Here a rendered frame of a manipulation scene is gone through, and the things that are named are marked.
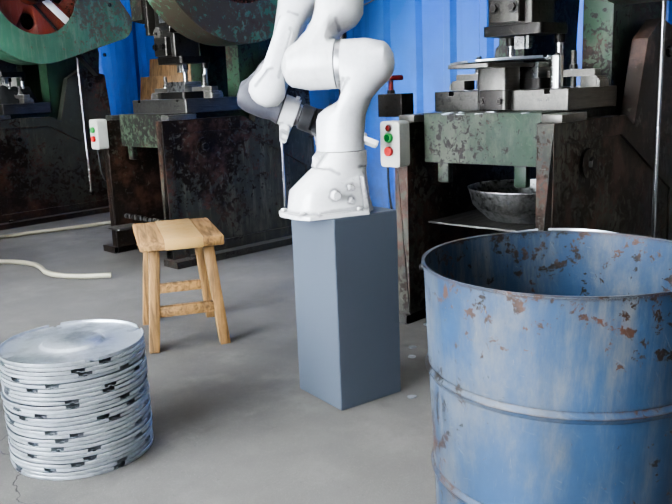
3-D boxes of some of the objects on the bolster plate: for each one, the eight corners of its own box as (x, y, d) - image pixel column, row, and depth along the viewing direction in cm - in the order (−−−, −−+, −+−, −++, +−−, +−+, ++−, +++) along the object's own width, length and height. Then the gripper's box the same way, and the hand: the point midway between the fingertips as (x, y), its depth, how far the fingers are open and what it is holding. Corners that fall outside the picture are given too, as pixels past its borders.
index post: (559, 88, 211) (559, 52, 209) (549, 88, 213) (549, 52, 211) (564, 88, 213) (564, 52, 211) (554, 88, 215) (554, 52, 213)
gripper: (293, 132, 216) (372, 162, 218) (308, 90, 218) (386, 120, 221) (290, 139, 223) (367, 168, 226) (305, 99, 225) (381, 127, 228)
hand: (365, 140), depth 223 cm, fingers closed
